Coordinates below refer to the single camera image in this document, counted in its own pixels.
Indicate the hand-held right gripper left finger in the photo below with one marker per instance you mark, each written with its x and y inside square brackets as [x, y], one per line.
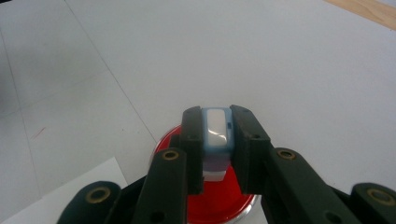
[168, 186]

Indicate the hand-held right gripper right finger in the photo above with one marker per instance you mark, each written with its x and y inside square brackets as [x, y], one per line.
[280, 186]

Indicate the round red ink pad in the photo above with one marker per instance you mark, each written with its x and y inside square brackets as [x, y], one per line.
[218, 203]

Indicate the small blue white stamp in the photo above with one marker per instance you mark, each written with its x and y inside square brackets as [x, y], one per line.
[216, 130]

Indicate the white table cover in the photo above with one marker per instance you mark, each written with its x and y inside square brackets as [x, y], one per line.
[218, 46]

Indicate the wooden table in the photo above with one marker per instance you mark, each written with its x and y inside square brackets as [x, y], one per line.
[367, 9]

